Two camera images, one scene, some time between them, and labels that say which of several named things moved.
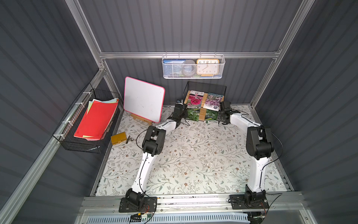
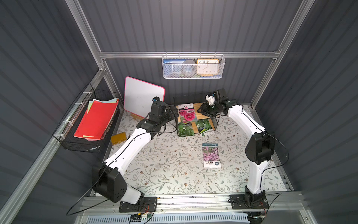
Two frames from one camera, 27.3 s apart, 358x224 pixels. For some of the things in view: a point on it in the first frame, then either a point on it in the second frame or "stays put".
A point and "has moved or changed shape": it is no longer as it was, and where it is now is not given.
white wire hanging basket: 193,66 stays put
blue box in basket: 172,68 stays put
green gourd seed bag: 193,114 to 185,129
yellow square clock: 208,67 stays put
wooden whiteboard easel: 138,118 stays put
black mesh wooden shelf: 202,101 to 188,122
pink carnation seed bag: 195,99 to 187,113
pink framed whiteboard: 143,99 stays put
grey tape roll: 189,67 stays put
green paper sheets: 91,102 stays put
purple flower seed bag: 213,101 has moved or changed shape
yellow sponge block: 118,137 stays put
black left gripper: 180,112 to 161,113
